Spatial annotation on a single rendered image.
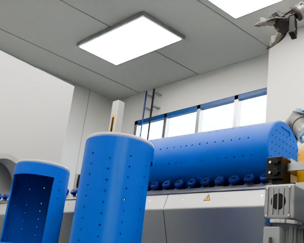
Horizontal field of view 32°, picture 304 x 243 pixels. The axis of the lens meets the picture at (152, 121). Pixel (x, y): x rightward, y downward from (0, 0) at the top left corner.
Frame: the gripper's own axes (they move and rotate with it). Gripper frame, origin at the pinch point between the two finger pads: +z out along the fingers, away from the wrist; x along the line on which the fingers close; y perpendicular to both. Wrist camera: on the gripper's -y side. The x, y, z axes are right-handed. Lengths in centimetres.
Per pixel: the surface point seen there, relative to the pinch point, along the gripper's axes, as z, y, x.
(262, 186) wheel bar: 32, -58, -22
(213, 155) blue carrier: 44, -34, -17
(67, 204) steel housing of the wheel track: 132, 9, -35
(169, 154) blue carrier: 64, -16, -18
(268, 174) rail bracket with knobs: 27, -66, -9
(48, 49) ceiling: 200, 423, -137
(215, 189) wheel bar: 51, -45, -24
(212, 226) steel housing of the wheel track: 59, -58, -30
